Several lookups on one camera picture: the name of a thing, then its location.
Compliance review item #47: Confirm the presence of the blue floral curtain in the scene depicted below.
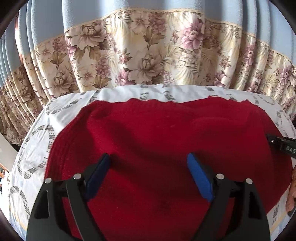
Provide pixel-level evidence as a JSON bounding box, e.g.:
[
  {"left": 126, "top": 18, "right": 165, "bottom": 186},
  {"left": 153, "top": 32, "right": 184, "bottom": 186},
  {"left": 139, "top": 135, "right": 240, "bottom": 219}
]
[{"left": 1, "top": 1, "right": 295, "bottom": 145}]

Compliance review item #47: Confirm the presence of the person's hand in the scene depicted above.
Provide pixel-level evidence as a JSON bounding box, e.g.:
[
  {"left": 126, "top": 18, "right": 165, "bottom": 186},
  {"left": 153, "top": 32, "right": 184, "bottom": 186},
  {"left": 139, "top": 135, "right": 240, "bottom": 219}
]
[{"left": 285, "top": 167, "right": 296, "bottom": 212}]

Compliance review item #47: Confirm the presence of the wooden rack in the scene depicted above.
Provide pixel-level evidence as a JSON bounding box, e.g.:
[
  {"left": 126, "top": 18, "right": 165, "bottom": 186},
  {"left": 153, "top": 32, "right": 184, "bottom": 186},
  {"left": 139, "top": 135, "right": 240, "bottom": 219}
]
[{"left": 0, "top": 163, "right": 11, "bottom": 194}]

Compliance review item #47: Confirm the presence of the red knitted sweater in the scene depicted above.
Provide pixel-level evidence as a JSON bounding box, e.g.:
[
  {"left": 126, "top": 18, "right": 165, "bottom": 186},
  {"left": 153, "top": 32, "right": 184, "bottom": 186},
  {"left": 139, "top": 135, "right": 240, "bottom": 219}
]
[{"left": 45, "top": 97, "right": 292, "bottom": 240}]

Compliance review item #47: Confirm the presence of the grey board panel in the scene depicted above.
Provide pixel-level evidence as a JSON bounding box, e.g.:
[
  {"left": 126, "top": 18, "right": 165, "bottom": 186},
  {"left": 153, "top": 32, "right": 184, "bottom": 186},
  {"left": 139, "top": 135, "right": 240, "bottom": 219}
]
[{"left": 0, "top": 133, "right": 17, "bottom": 171}]

